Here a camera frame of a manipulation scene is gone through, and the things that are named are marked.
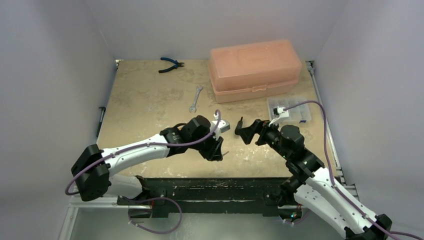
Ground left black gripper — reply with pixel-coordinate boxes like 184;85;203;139
189;129;223;161

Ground black padlock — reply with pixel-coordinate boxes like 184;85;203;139
236;117;243;129

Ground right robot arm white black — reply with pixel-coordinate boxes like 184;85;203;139
234;119;392;240

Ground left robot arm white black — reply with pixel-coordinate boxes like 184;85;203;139
71;115;231;205

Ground silver open-end wrench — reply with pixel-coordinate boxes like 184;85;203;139
189;85;203;113

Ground clear plastic organizer box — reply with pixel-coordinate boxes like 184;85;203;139
267;96;312;125

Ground pink plastic toolbox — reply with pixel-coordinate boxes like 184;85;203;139
208;39;303;103

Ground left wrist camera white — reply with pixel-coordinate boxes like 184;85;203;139
210;113;231;139

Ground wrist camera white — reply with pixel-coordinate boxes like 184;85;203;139
210;113;231;139
269;106;290;126

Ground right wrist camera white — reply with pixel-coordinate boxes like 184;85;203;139
269;106;290;126

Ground black mounting base plate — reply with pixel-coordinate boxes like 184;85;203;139
117;177;297;218

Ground blue handled pliers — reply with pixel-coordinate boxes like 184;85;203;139
158;57;185;74

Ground aluminium frame rail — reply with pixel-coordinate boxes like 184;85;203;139
58;193;133;240

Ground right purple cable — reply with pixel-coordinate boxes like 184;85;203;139
284;100;424;240

